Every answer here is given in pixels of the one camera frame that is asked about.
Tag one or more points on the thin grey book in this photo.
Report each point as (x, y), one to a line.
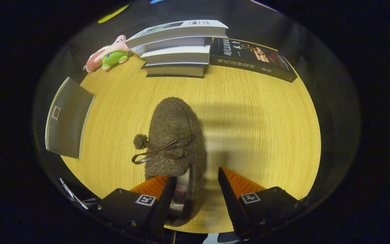
(178, 42)

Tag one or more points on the grey fabric storage box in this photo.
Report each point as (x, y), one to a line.
(68, 122)

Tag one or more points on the black book with gold print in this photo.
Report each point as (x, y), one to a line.
(249, 56)

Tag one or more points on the dark grey cover book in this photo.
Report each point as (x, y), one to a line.
(176, 70)

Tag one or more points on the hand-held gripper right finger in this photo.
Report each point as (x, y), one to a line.
(230, 203)

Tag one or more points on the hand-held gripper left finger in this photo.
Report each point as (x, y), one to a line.
(163, 210)

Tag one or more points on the thick white paged book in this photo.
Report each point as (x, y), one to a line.
(178, 55)

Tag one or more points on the white book with portrait cover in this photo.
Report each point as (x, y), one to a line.
(181, 30)

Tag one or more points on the pink starfish plush toy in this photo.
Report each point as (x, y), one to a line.
(113, 56)

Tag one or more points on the brown fuzzy shoe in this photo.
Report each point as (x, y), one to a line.
(174, 125)

